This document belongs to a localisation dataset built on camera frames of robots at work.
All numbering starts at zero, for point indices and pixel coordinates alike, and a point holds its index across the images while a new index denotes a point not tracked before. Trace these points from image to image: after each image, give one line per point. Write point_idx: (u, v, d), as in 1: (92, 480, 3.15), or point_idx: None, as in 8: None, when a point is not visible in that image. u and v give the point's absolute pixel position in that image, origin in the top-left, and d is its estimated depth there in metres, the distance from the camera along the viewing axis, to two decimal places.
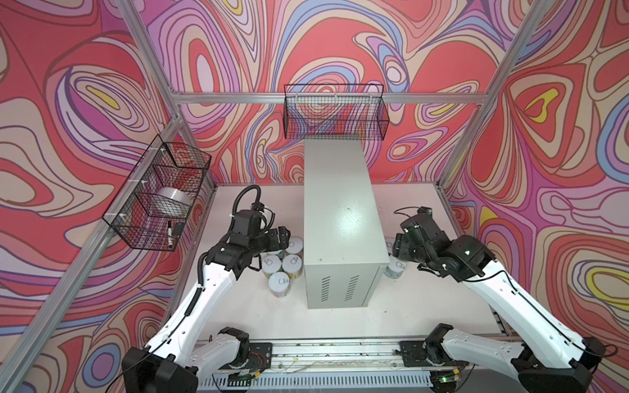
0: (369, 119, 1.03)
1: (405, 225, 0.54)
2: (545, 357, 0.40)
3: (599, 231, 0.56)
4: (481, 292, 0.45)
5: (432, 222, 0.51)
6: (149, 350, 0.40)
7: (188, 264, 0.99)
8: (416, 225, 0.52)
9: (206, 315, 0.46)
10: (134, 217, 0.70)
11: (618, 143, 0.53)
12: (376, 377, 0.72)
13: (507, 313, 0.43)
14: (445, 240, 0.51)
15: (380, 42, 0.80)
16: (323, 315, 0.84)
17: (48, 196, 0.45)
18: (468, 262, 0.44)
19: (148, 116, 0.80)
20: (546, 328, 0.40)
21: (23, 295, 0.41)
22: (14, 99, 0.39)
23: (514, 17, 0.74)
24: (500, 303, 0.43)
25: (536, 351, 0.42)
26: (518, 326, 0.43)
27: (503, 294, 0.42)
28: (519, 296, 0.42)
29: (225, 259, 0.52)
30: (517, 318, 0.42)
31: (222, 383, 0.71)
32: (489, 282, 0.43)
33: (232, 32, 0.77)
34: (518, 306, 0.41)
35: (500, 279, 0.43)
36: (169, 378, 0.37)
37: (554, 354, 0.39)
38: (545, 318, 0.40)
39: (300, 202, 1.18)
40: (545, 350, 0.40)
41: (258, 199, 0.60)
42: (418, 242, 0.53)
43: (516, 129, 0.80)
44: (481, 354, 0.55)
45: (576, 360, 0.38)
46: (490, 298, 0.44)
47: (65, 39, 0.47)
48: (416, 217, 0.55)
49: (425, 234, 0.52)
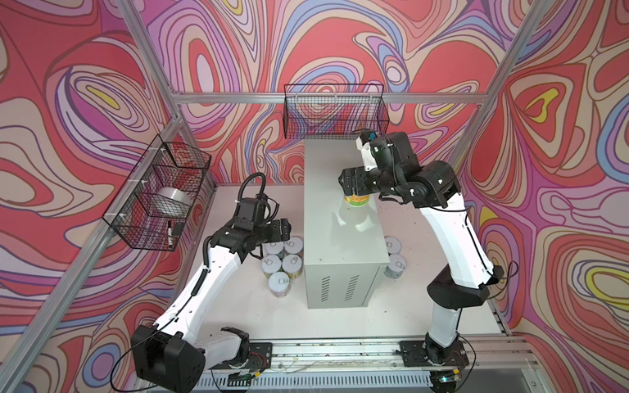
0: (369, 119, 1.03)
1: (376, 143, 0.46)
2: (461, 277, 0.47)
3: (599, 231, 0.56)
4: (433, 223, 0.45)
5: (406, 145, 0.44)
6: (156, 328, 0.40)
7: (188, 264, 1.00)
8: (388, 144, 0.45)
9: (212, 296, 0.47)
10: (135, 216, 0.71)
11: (618, 142, 0.53)
12: (376, 377, 0.72)
13: (445, 241, 0.46)
14: (415, 167, 0.46)
15: (380, 42, 0.80)
16: (323, 315, 0.84)
17: (48, 196, 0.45)
18: (438, 190, 0.40)
19: (148, 116, 0.80)
20: (475, 257, 0.44)
21: (24, 295, 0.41)
22: (13, 99, 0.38)
23: (514, 17, 0.74)
24: (445, 233, 0.44)
25: (452, 272, 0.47)
26: (450, 255, 0.47)
27: (454, 227, 0.42)
28: (465, 228, 0.43)
29: (230, 242, 0.52)
30: (455, 248, 0.45)
31: (222, 382, 0.71)
32: (447, 216, 0.42)
33: (232, 32, 0.77)
34: (463, 238, 0.43)
35: (455, 214, 0.42)
36: (178, 354, 0.38)
37: (468, 278, 0.45)
38: (477, 250, 0.44)
39: (300, 202, 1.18)
40: (466, 273, 0.45)
41: (263, 187, 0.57)
42: (388, 164, 0.46)
43: (516, 129, 0.80)
44: (444, 317, 0.58)
45: (481, 283, 0.44)
46: (441, 228, 0.45)
47: (64, 38, 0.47)
48: (391, 136, 0.46)
49: (396, 157, 0.45)
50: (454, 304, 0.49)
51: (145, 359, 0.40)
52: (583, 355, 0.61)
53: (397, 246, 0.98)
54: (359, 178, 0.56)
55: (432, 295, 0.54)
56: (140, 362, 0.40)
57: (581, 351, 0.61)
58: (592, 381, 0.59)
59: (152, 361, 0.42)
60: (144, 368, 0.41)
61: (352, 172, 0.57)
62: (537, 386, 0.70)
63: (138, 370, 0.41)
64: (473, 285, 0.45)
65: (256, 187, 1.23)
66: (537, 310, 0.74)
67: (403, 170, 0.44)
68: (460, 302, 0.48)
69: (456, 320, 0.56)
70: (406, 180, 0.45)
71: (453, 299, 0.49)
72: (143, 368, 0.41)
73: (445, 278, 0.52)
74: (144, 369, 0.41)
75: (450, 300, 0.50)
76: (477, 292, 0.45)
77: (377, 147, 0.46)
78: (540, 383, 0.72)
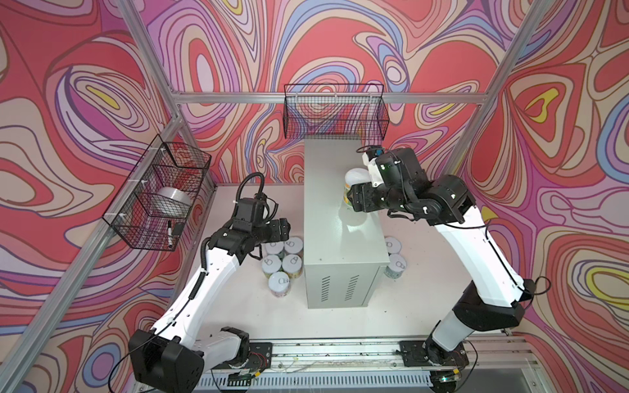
0: (369, 119, 1.03)
1: (382, 161, 0.44)
2: (490, 296, 0.43)
3: (599, 231, 0.56)
4: (452, 240, 0.43)
5: (414, 160, 0.43)
6: (154, 332, 0.40)
7: (188, 264, 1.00)
8: (395, 161, 0.43)
9: (210, 299, 0.46)
10: (134, 218, 0.70)
11: (618, 142, 0.53)
12: (375, 377, 0.72)
13: (468, 259, 0.43)
14: (424, 182, 0.45)
15: (380, 42, 0.80)
16: (323, 314, 0.84)
17: (48, 196, 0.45)
18: (453, 205, 0.39)
19: (148, 116, 0.80)
20: (502, 273, 0.41)
21: (23, 295, 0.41)
22: (13, 99, 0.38)
23: (514, 17, 0.74)
24: (467, 250, 0.42)
25: (481, 291, 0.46)
26: (477, 273, 0.43)
27: (477, 243, 0.40)
28: (486, 243, 0.40)
29: (228, 244, 0.52)
30: (481, 265, 0.41)
31: (222, 383, 0.71)
32: (467, 232, 0.40)
33: (232, 32, 0.77)
34: (486, 253, 0.40)
35: (477, 232, 0.40)
36: (176, 359, 0.37)
37: (500, 296, 0.42)
38: (503, 264, 0.41)
39: (300, 202, 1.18)
40: (495, 291, 0.42)
41: (261, 187, 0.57)
42: (396, 182, 0.45)
43: (516, 129, 0.80)
44: (456, 327, 0.56)
45: (515, 301, 0.40)
46: (462, 246, 0.42)
47: (64, 38, 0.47)
48: (397, 152, 0.45)
49: (405, 173, 0.43)
50: (486, 325, 0.45)
51: (142, 363, 0.39)
52: (583, 354, 0.61)
53: (396, 246, 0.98)
54: (368, 193, 0.55)
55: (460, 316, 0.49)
56: (138, 366, 0.40)
57: (581, 350, 0.61)
58: (592, 381, 0.59)
59: (151, 364, 0.42)
60: (142, 372, 0.40)
61: (359, 187, 0.56)
62: (537, 386, 0.70)
63: (136, 373, 0.41)
64: (505, 303, 0.41)
65: (255, 187, 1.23)
66: (537, 310, 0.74)
67: (413, 187, 0.43)
68: (493, 322, 0.44)
69: (469, 333, 0.53)
70: (417, 197, 0.44)
71: (485, 319, 0.45)
72: (142, 372, 0.40)
73: (472, 297, 0.49)
74: (143, 373, 0.41)
75: (481, 320, 0.45)
76: (502, 309, 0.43)
77: (384, 164, 0.44)
78: (540, 383, 0.72)
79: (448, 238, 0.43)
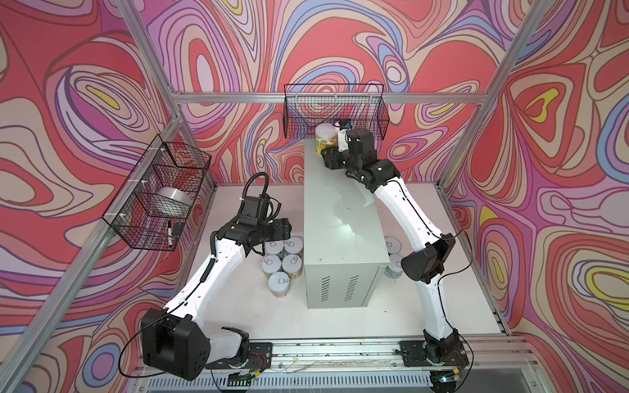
0: (369, 119, 1.03)
1: (349, 136, 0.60)
2: (414, 242, 0.58)
3: (599, 231, 0.56)
4: (384, 201, 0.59)
5: (373, 141, 0.61)
6: (166, 310, 0.42)
7: (188, 263, 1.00)
8: (356, 137, 0.61)
9: (219, 285, 0.49)
10: (134, 217, 0.70)
11: (618, 142, 0.53)
12: (376, 377, 0.72)
13: (396, 212, 0.60)
14: (375, 158, 0.64)
15: (380, 42, 0.80)
16: (323, 314, 0.84)
17: (47, 196, 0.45)
18: (377, 175, 0.59)
19: (148, 116, 0.80)
20: (418, 221, 0.56)
21: (23, 295, 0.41)
22: (13, 99, 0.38)
23: (514, 17, 0.74)
24: (393, 205, 0.59)
25: (410, 241, 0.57)
26: (400, 223, 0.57)
27: (396, 198, 0.58)
28: (405, 201, 0.58)
29: (236, 235, 0.55)
30: (400, 215, 0.59)
31: (222, 382, 0.71)
32: (388, 190, 0.58)
33: (232, 32, 0.77)
34: (404, 205, 0.57)
35: (395, 189, 0.58)
36: (187, 336, 0.39)
37: (416, 238, 0.57)
38: (420, 217, 0.56)
39: (300, 202, 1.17)
40: (415, 237, 0.57)
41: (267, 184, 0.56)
42: (355, 152, 0.64)
43: (516, 129, 0.80)
44: (427, 303, 0.64)
45: (427, 241, 0.54)
46: (387, 201, 0.61)
47: (64, 38, 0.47)
48: (360, 133, 0.61)
49: (359, 149, 0.63)
50: (418, 272, 0.58)
51: (153, 343, 0.41)
52: (583, 355, 0.61)
53: (397, 246, 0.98)
54: (333, 155, 0.72)
55: (405, 269, 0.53)
56: (147, 347, 0.41)
57: (581, 350, 0.61)
58: (592, 381, 0.59)
59: (160, 347, 0.43)
60: (151, 353, 0.42)
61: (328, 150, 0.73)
62: (537, 386, 0.70)
63: (145, 354, 0.42)
64: (420, 245, 0.56)
65: (257, 187, 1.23)
66: (537, 311, 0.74)
67: (363, 160, 0.62)
68: (418, 268, 0.57)
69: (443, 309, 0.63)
70: (362, 167, 0.63)
71: (417, 268, 0.58)
72: (150, 352, 0.42)
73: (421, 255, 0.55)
74: (151, 354, 0.42)
75: (415, 268, 0.58)
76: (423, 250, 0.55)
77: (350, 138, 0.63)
78: (540, 383, 0.72)
79: (383, 200, 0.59)
